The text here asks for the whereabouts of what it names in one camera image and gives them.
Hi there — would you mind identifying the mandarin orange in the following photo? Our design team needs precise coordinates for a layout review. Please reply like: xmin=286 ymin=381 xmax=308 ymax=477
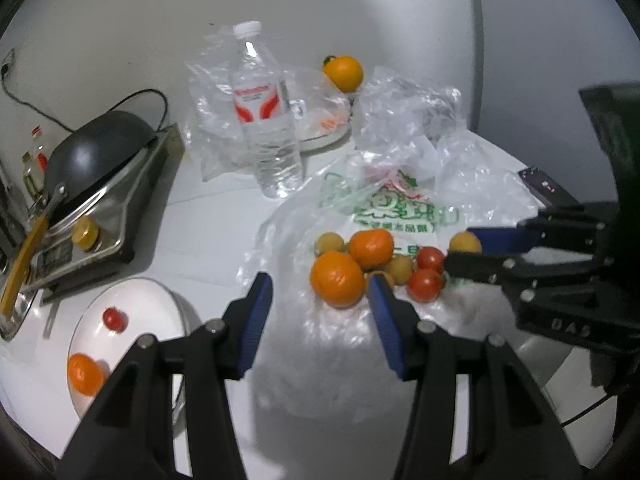
xmin=67 ymin=353 xmax=106 ymax=396
xmin=348 ymin=229 xmax=395 ymax=271
xmin=309 ymin=250 xmax=366 ymax=309

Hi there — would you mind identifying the yellow cherry tomato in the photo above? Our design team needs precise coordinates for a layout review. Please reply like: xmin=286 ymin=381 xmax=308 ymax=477
xmin=385 ymin=255 xmax=414 ymax=286
xmin=448 ymin=231 xmax=483 ymax=254
xmin=364 ymin=270 xmax=396 ymax=289
xmin=314 ymin=232 xmax=346 ymax=256

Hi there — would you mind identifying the left wall socket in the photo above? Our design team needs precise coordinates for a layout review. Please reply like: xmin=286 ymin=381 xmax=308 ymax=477
xmin=1 ymin=49 xmax=15 ymax=78

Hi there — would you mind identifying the grey refrigerator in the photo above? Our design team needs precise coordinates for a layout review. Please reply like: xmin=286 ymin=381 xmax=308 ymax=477
xmin=477 ymin=0 xmax=639 ymax=202

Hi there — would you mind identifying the printed plastic fruit bag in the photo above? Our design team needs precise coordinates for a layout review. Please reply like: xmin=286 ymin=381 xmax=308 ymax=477
xmin=239 ymin=152 xmax=537 ymax=424

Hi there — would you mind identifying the white plate with bag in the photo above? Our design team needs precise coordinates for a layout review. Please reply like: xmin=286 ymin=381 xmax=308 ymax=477
xmin=290 ymin=86 xmax=352 ymax=153

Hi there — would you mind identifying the red cherry tomato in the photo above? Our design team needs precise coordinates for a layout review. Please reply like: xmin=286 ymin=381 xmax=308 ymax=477
xmin=102 ymin=307 xmax=128 ymax=334
xmin=407 ymin=269 xmax=442 ymax=304
xmin=416 ymin=246 xmax=445 ymax=274

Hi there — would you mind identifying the large orange with leaf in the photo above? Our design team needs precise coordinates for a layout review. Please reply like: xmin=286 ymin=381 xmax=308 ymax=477
xmin=322 ymin=55 xmax=364 ymax=93

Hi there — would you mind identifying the clear water bottle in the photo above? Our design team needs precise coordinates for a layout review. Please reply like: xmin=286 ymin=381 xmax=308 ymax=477
xmin=231 ymin=21 xmax=304 ymax=198

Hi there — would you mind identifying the crumpled clear plastic bag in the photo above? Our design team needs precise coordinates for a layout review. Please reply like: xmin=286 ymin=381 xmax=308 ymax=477
xmin=352 ymin=66 xmax=491 ymax=184

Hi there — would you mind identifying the red label sauce bottle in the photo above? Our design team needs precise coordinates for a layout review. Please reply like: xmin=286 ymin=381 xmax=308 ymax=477
xmin=32 ymin=126 xmax=51 ymax=171

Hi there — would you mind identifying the cooking oil bottle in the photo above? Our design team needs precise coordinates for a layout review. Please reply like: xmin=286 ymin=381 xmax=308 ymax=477
xmin=22 ymin=152 xmax=43 ymax=202

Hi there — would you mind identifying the stainless induction cooker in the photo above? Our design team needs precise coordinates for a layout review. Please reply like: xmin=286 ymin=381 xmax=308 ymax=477
xmin=22 ymin=124 xmax=184 ymax=298

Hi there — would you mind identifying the black wok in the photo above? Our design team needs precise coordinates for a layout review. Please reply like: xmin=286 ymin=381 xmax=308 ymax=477
xmin=1 ymin=110 xmax=156 ymax=316

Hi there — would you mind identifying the black cooker power cable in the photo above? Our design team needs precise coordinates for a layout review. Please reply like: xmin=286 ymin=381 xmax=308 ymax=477
xmin=0 ymin=58 xmax=170 ymax=137

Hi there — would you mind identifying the white round plate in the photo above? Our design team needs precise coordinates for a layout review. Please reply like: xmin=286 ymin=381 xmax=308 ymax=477
xmin=66 ymin=276 xmax=189 ymax=426

